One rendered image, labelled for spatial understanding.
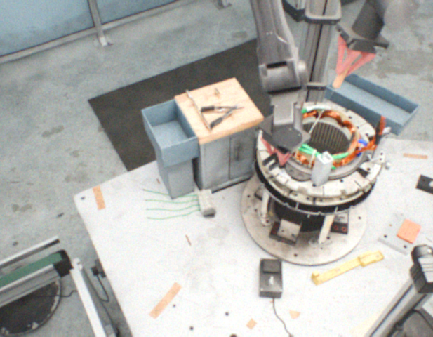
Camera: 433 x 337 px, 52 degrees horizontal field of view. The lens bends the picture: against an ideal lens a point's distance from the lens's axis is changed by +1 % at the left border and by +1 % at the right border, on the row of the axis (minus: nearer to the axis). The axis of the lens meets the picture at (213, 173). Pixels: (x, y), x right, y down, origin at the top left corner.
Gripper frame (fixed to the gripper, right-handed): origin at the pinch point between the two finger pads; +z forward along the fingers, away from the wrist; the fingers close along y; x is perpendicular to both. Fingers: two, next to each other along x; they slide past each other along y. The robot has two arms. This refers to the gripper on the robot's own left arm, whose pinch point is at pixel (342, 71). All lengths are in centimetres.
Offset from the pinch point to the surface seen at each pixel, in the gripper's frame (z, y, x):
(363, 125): 17.7, 20.0, 5.7
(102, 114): 132, -24, 154
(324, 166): 18.2, -0.5, -11.3
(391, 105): 17.5, 37.2, 17.0
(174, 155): 40, -26, 15
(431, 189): 37, 56, 1
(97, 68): 129, -23, 201
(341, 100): 20.3, 22.5, 21.0
